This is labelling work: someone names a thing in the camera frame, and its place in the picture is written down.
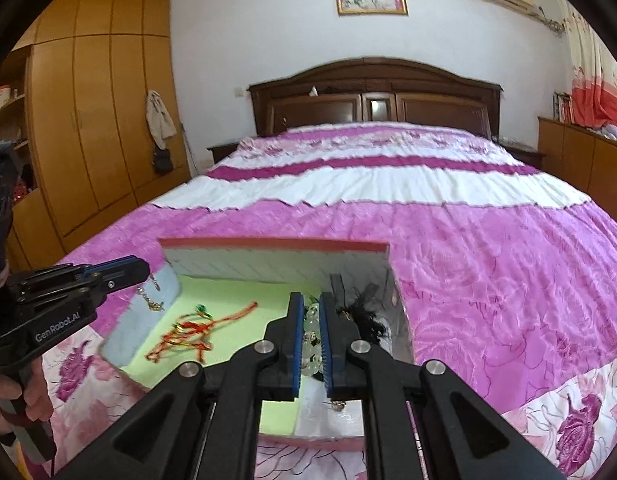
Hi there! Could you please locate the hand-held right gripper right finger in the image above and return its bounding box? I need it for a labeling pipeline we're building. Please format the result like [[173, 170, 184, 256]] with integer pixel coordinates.
[[319, 292, 567, 480]]

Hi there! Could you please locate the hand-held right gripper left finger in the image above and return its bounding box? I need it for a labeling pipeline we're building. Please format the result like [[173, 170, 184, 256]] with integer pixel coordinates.
[[53, 292, 305, 480]]

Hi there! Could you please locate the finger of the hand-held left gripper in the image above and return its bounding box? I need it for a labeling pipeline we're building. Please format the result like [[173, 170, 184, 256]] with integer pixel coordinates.
[[11, 256, 142, 283], [21, 260, 152, 311]]

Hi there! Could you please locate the clear crystal bead bracelet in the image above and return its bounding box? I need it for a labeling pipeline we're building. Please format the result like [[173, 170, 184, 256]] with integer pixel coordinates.
[[301, 302, 326, 379]]

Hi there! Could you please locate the gold pearl necklace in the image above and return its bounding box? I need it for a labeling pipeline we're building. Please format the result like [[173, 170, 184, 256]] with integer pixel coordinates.
[[137, 280, 166, 312]]

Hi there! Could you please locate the black feather hair clip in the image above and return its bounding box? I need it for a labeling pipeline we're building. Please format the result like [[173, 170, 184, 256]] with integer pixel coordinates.
[[330, 272, 390, 347]]

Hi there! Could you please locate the red string bracelet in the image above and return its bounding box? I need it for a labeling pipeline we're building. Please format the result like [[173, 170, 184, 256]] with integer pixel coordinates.
[[146, 300, 260, 367]]

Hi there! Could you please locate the pink cardboard box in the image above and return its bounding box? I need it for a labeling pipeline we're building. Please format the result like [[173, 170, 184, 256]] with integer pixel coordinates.
[[101, 237, 415, 453]]

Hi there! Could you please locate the person's left hand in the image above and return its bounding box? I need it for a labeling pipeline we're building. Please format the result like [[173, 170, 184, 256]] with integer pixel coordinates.
[[0, 355, 54, 436]]

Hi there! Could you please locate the green paper liner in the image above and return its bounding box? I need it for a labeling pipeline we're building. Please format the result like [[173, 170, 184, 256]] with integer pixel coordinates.
[[121, 275, 334, 436]]

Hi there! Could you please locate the black hanging bag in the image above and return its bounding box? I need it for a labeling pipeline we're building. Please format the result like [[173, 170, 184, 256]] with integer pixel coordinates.
[[153, 147, 176, 177]]

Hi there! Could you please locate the beige hanging cloth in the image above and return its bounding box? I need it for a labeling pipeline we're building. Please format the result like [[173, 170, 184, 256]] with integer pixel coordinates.
[[146, 90, 178, 151]]

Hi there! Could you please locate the dark wooden nightstand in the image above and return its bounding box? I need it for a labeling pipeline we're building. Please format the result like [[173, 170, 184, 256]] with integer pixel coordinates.
[[207, 142, 240, 164], [493, 136, 547, 171]]

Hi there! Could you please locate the wooden wardrobe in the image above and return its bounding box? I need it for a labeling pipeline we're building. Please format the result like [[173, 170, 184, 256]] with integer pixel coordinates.
[[8, 0, 192, 266]]

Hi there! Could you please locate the wooden open shelf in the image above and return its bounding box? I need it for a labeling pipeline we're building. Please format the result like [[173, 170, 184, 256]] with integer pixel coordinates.
[[0, 50, 39, 201]]

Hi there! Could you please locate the dark wooden headboard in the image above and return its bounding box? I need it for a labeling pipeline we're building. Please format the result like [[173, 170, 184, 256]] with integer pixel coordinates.
[[248, 57, 503, 142]]

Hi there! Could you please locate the low wooden cabinet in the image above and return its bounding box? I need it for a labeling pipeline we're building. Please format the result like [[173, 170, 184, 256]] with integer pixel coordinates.
[[537, 116, 617, 207]]

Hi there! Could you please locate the row of books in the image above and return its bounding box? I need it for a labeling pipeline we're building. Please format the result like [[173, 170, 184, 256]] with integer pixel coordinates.
[[553, 92, 575, 123]]

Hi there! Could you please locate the floral cream red curtain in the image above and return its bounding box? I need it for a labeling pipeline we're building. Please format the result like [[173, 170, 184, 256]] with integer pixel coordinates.
[[559, 0, 617, 133]]

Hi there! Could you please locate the air conditioner pipe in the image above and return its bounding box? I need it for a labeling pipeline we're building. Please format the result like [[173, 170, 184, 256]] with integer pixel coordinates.
[[537, 6, 565, 37]]

